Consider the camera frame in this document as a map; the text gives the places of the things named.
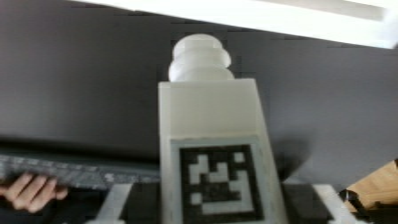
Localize bare human hand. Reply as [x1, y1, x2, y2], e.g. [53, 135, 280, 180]
[0, 173, 67, 213]

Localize white table leg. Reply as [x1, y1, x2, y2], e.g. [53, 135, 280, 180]
[157, 34, 287, 224]

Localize white fence obstacle frame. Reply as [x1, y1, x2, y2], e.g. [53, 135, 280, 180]
[69, 0, 398, 49]

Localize grey computer keyboard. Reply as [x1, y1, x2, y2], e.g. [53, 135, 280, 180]
[0, 155, 159, 190]

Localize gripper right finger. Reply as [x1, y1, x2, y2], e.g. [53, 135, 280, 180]
[282, 184, 362, 224]

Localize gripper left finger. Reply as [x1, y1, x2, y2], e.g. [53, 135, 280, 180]
[86, 183, 159, 224]

